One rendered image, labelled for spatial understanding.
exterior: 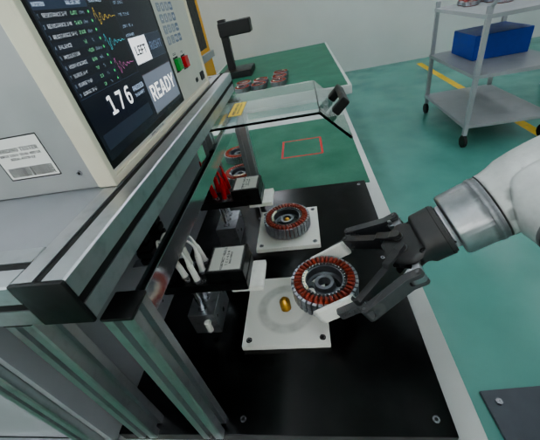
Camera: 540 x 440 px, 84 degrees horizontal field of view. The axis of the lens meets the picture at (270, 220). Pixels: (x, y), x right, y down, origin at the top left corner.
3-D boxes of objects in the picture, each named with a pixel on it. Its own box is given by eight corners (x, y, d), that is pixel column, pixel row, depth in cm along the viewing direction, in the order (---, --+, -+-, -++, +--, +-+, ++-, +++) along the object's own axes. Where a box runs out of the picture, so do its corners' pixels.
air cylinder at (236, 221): (245, 225, 81) (240, 209, 77) (241, 244, 75) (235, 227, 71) (226, 227, 81) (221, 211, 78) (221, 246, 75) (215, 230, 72)
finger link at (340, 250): (342, 243, 53) (342, 240, 53) (310, 259, 56) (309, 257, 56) (351, 253, 54) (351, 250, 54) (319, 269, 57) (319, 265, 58)
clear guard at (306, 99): (338, 101, 75) (336, 75, 72) (352, 138, 56) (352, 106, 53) (214, 121, 81) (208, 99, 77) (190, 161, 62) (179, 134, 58)
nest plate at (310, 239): (317, 209, 80) (316, 206, 80) (321, 247, 69) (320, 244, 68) (262, 216, 83) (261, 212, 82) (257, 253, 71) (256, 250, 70)
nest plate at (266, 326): (324, 278, 61) (323, 274, 61) (331, 347, 49) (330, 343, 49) (252, 283, 64) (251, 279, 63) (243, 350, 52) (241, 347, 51)
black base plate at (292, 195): (364, 186, 89) (364, 179, 88) (456, 443, 38) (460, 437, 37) (214, 204, 97) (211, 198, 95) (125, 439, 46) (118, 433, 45)
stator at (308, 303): (353, 265, 56) (352, 250, 54) (364, 317, 47) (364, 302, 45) (294, 270, 58) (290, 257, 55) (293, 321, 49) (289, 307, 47)
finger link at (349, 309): (371, 300, 44) (376, 318, 41) (341, 313, 46) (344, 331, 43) (366, 295, 43) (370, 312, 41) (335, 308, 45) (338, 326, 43)
